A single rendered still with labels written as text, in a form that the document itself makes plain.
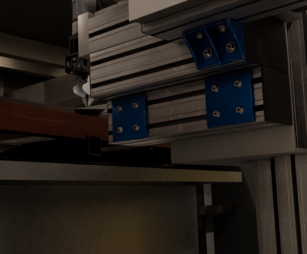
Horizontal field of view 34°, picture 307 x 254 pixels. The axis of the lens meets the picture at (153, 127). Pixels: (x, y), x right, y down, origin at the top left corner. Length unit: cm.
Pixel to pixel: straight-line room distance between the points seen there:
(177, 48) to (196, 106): 10
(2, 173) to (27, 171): 5
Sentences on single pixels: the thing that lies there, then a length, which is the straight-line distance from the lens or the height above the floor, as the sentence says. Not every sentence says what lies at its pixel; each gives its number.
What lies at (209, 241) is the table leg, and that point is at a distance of 191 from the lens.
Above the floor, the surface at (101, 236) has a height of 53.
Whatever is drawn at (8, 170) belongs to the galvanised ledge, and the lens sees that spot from 83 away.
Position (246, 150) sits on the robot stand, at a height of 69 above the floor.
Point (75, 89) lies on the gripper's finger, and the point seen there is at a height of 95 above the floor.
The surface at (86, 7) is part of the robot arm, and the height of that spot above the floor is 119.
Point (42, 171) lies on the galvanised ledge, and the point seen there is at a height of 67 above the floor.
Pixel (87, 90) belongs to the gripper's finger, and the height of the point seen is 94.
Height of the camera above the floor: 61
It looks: 8 degrees up
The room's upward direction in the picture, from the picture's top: 2 degrees counter-clockwise
